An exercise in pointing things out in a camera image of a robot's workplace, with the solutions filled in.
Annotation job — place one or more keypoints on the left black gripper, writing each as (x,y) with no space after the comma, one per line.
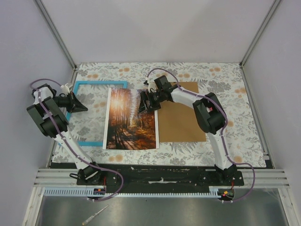
(75,105)

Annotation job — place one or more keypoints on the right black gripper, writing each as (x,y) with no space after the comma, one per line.
(147,96)

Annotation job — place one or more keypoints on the blue picture frame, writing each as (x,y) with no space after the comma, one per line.
(88,127)

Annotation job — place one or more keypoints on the autumn forest photo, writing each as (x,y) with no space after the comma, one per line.
(125,128)

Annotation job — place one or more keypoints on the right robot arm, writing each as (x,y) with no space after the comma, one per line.
(210,116)

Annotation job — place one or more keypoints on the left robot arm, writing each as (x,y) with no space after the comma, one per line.
(47,114)

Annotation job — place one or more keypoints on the floral patterned table mat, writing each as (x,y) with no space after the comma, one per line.
(225,80)

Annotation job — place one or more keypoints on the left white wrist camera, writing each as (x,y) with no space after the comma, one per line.
(66,88)

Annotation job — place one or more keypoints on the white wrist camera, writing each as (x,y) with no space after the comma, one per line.
(151,86)
(66,88)

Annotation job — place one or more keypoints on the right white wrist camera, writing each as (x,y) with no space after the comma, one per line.
(151,86)

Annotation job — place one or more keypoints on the brown frame backing board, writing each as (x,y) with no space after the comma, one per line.
(178,123)

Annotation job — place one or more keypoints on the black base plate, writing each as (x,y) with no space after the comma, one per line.
(164,179)

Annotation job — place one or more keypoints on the aluminium rail bar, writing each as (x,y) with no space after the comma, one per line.
(55,178)

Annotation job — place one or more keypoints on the left aluminium corner post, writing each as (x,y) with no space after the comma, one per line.
(43,10)

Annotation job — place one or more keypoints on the aluminium corner post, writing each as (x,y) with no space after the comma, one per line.
(43,10)
(264,24)

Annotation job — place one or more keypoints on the clear handled screwdriver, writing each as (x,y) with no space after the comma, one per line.
(93,216)

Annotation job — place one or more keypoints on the light blue cable duct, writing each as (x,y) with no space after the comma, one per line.
(94,193)

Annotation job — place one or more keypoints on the right aluminium corner post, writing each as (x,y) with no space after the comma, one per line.
(264,24)

